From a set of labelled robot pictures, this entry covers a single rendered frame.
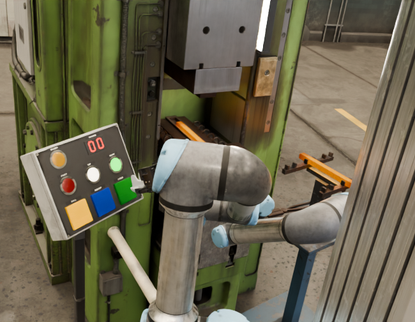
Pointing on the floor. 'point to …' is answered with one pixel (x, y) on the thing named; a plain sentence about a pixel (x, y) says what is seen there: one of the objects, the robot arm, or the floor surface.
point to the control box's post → (78, 253)
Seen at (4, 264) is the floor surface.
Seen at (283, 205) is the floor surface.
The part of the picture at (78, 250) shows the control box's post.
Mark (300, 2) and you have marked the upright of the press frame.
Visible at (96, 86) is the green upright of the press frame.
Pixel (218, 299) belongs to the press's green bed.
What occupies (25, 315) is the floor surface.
